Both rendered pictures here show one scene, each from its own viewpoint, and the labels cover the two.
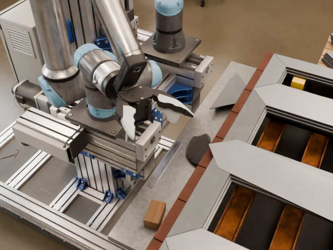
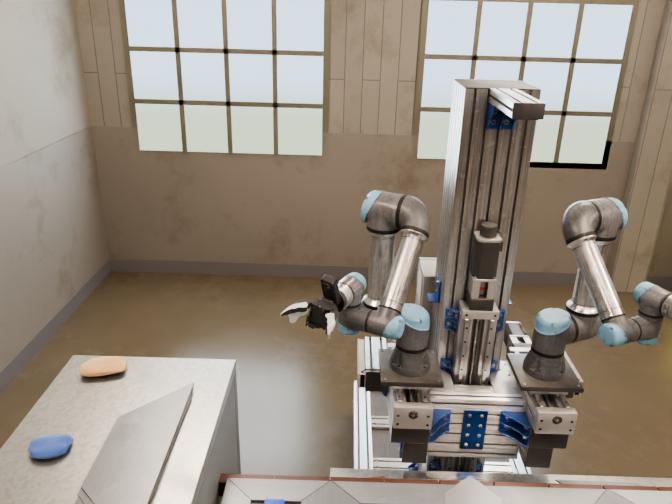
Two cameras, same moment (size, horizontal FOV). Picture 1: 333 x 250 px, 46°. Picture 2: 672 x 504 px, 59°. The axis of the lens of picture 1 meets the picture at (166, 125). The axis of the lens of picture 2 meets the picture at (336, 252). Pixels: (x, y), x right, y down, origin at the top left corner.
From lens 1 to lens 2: 1.35 m
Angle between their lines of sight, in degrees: 55
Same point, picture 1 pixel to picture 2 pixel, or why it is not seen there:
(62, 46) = (376, 280)
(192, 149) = not seen: hidden behind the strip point
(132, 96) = (317, 302)
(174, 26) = (542, 347)
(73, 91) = not seen: hidden behind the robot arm
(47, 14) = (373, 250)
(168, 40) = (533, 359)
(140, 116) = (317, 321)
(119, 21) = (395, 274)
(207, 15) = not seen: outside the picture
